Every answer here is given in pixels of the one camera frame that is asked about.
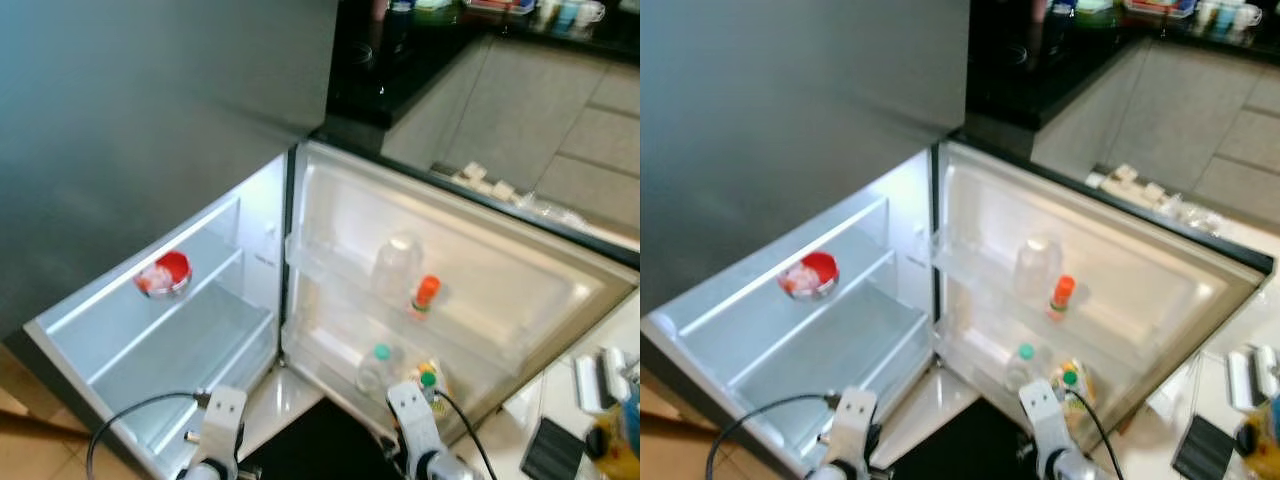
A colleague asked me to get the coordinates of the steel fridge compartment door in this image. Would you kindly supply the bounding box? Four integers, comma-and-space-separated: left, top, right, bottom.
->
930, 138, 1266, 446
280, 138, 641, 446

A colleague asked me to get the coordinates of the red bowl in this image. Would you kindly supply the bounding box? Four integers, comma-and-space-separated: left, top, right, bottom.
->
135, 250, 193, 299
778, 251, 839, 301

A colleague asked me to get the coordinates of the glass fridge shelf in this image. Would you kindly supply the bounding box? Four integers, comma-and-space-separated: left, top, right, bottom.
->
655, 195, 891, 386
85, 300, 279, 451
725, 300, 933, 451
40, 195, 246, 386

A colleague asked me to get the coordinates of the clear bubble wrap bundle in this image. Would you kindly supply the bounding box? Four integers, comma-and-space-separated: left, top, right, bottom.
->
1165, 190, 1246, 233
515, 190, 601, 233

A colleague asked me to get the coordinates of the grey white device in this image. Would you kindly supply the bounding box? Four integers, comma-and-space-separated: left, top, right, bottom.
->
573, 345, 636, 416
1225, 345, 1280, 413

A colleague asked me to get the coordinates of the grey kitchen cabinet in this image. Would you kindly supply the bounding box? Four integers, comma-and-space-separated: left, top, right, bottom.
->
380, 35, 641, 241
1030, 40, 1280, 226

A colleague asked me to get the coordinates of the stack of wooden slats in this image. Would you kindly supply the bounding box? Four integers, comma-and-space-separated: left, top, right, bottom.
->
1085, 163, 1191, 211
430, 160, 541, 206

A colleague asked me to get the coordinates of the steel freezer door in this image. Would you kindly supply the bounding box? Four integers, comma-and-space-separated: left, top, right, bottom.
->
640, 0, 971, 316
0, 0, 339, 341

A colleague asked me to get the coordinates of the yellow blue machine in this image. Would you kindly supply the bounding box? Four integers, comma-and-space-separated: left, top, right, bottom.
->
1235, 395, 1280, 480
585, 375, 641, 480

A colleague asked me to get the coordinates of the orange capped bottle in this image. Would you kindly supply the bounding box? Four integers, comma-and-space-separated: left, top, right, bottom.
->
411, 275, 442, 322
1048, 275, 1078, 322

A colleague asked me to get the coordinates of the black square pad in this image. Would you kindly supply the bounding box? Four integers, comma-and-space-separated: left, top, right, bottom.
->
1170, 415, 1236, 480
520, 415, 586, 480

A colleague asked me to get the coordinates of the clear plastic jar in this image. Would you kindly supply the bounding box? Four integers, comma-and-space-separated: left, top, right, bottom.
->
1013, 234, 1064, 301
372, 232, 424, 301

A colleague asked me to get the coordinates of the yellow juice carton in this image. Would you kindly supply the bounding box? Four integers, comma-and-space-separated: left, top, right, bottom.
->
403, 360, 453, 426
1048, 360, 1096, 421

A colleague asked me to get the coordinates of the green capped clear bottle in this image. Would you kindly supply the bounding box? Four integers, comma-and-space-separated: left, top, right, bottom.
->
356, 343, 397, 399
1003, 343, 1041, 393

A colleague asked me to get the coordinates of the black kitchen counter top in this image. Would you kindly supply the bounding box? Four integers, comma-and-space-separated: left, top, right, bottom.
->
965, 0, 1280, 131
315, 0, 641, 131

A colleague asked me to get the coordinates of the black floor mat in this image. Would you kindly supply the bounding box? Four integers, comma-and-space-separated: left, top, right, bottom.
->
235, 395, 421, 480
885, 400, 1041, 480

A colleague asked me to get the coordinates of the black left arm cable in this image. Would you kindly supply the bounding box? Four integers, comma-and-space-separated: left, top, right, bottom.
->
705, 392, 843, 480
85, 390, 213, 480

